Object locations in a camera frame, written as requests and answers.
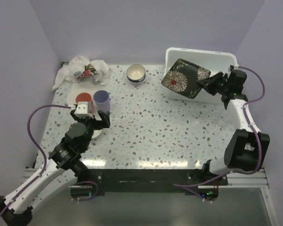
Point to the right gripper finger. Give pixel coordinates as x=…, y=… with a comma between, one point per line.
x=216, y=77
x=206, y=84

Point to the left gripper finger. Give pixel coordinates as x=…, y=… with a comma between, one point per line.
x=105, y=119
x=76, y=118

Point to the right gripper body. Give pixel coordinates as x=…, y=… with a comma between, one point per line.
x=224, y=86

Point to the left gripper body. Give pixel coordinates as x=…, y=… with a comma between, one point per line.
x=92, y=124

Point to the small white bowl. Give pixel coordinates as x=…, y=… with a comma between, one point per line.
x=96, y=134

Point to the purple plastic cup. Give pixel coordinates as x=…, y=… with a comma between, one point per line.
x=102, y=100

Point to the orange plastic cup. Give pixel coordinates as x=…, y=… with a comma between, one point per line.
x=85, y=97

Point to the black floral square plate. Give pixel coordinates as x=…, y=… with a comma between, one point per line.
x=182, y=78

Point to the cream bowl blue pattern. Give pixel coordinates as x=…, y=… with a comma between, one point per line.
x=136, y=74

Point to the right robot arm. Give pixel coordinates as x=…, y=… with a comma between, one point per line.
x=248, y=146

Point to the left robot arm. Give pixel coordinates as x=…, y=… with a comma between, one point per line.
x=16, y=209

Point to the white plastic bin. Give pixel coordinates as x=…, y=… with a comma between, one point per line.
x=211, y=60

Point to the clear glass cup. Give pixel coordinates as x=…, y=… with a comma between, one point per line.
x=223, y=120

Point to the white floral cloth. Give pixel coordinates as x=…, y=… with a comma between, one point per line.
x=85, y=76

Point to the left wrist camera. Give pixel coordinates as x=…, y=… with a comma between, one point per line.
x=83, y=109

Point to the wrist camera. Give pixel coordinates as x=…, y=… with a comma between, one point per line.
x=83, y=109
x=233, y=67

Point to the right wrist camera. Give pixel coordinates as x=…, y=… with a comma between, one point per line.
x=233, y=67

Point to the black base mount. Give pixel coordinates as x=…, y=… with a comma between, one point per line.
x=101, y=181

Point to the aluminium frame rail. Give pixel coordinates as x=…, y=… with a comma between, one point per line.
x=256, y=180

